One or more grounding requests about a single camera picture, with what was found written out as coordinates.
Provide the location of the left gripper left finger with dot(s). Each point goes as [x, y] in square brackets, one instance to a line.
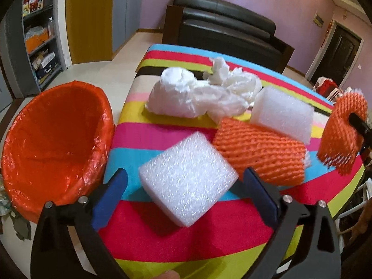
[53, 252]

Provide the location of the crumpled white tissue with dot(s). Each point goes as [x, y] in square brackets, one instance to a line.
[244, 84]

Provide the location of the colourful striped tablecloth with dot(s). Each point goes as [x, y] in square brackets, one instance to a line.
[228, 238]

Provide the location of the grey wardrobe doors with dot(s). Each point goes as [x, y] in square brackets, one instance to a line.
[126, 15]

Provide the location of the dark entrance door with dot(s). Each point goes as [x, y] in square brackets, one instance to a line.
[338, 56]

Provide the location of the grey shelving unit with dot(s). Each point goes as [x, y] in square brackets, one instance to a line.
[30, 46]

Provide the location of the white foam block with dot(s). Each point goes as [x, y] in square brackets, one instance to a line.
[187, 179]
[283, 113]

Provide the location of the orange foam net sleeve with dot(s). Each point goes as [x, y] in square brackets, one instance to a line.
[278, 160]

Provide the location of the red white patterned fabric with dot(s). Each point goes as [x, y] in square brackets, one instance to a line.
[328, 89]

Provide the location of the red lined trash bin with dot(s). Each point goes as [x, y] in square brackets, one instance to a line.
[57, 147]

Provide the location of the black leather sofa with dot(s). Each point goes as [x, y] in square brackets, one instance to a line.
[223, 27]

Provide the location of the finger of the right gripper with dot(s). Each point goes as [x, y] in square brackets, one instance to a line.
[361, 127]

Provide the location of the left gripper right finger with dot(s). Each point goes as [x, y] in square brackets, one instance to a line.
[317, 254]

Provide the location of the wooden door panel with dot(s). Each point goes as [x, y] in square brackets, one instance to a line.
[89, 30]

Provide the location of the operator thumb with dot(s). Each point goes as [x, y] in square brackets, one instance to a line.
[170, 274]

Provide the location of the orange foam net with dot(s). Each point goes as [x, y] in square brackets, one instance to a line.
[340, 142]

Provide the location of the white plastic bag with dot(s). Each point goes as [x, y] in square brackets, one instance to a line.
[178, 93]

